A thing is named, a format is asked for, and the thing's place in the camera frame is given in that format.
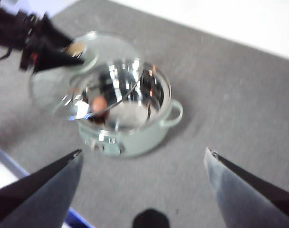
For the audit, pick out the brown egg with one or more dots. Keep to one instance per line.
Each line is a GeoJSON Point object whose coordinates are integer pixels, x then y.
{"type": "Point", "coordinates": [99, 104]}

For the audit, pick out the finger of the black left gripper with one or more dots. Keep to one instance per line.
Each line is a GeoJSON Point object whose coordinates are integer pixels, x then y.
{"type": "Point", "coordinates": [54, 60]}
{"type": "Point", "coordinates": [53, 33]}

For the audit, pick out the glass lid with green knob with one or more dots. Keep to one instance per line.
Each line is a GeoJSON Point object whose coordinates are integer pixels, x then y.
{"type": "Point", "coordinates": [106, 47]}

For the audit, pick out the pale green electric pot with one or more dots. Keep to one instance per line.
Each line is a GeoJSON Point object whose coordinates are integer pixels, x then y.
{"type": "Point", "coordinates": [139, 137]}

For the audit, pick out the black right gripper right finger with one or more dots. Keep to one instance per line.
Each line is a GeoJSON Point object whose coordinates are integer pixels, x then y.
{"type": "Point", "coordinates": [253, 204]}

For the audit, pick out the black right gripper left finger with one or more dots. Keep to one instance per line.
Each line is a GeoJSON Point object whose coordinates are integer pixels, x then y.
{"type": "Point", "coordinates": [35, 202]}

